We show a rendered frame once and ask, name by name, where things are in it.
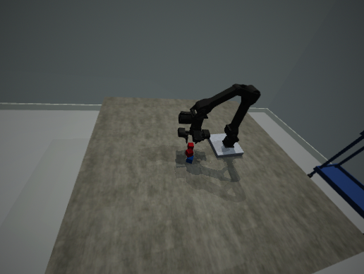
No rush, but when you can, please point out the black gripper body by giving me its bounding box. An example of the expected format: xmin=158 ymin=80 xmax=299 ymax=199
xmin=178 ymin=123 xmax=210 ymax=139

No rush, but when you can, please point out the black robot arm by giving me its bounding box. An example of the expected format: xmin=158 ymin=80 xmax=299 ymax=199
xmin=178 ymin=83 xmax=261 ymax=148

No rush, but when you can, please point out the blue cube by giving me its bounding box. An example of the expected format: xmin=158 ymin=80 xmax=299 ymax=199
xmin=186 ymin=155 xmax=194 ymax=164

